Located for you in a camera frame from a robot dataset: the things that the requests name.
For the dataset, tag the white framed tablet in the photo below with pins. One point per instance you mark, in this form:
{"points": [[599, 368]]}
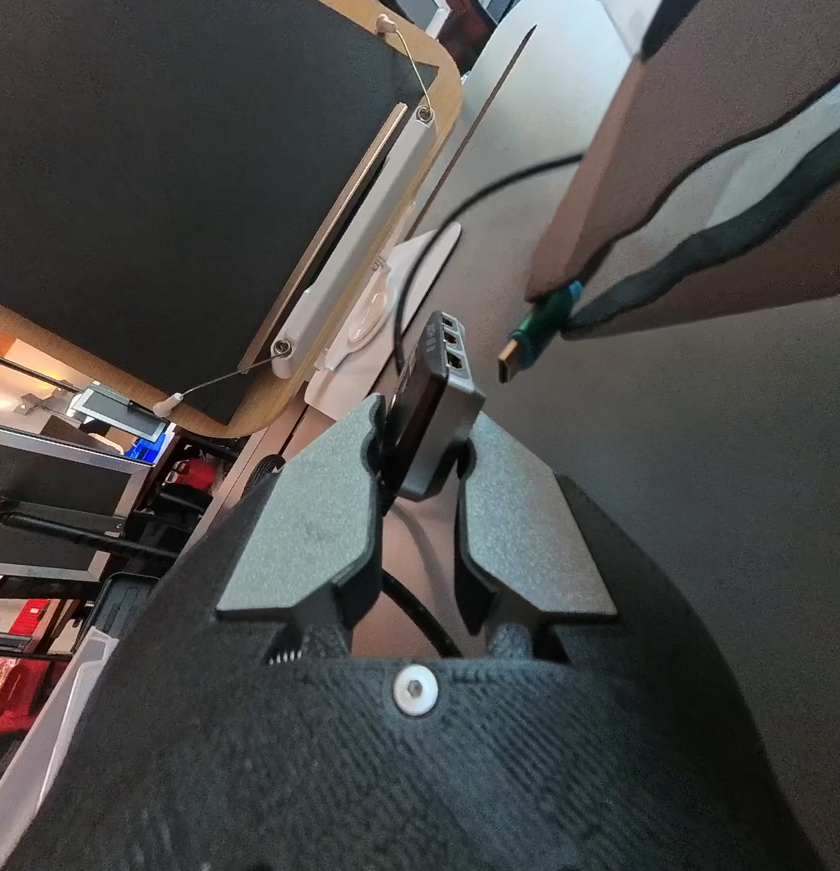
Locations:
{"points": [[113, 412]]}

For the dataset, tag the white monitor stand base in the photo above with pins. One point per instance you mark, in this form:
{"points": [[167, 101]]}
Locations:
{"points": [[426, 255]]}

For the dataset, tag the black HDMI switch box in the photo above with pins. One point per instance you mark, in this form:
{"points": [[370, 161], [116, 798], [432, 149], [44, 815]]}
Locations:
{"points": [[454, 422]]}

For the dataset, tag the blue plastic crate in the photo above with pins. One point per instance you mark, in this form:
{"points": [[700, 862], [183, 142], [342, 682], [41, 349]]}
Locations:
{"points": [[147, 452]]}

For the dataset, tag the red storage crate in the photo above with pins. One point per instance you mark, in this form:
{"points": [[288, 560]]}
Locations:
{"points": [[11, 701]]}

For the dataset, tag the red bag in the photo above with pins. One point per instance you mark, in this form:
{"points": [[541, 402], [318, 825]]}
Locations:
{"points": [[195, 474]]}

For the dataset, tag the grey metal shelf rack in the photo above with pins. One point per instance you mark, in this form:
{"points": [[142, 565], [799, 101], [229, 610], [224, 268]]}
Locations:
{"points": [[52, 469]]}

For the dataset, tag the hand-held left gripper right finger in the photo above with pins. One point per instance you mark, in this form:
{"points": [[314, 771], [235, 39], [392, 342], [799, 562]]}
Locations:
{"points": [[529, 537]]}

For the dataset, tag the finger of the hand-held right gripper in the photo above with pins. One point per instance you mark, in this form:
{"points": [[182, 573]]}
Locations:
{"points": [[665, 136], [767, 272]]}

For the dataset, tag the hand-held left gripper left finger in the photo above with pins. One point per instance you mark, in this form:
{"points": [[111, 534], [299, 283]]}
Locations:
{"points": [[304, 531]]}

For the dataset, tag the black covered computer monitor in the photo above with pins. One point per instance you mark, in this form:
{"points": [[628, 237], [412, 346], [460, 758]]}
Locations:
{"points": [[154, 170]]}

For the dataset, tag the clear white plastic bin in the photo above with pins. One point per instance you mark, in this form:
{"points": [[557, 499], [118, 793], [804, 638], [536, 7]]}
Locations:
{"points": [[59, 714]]}

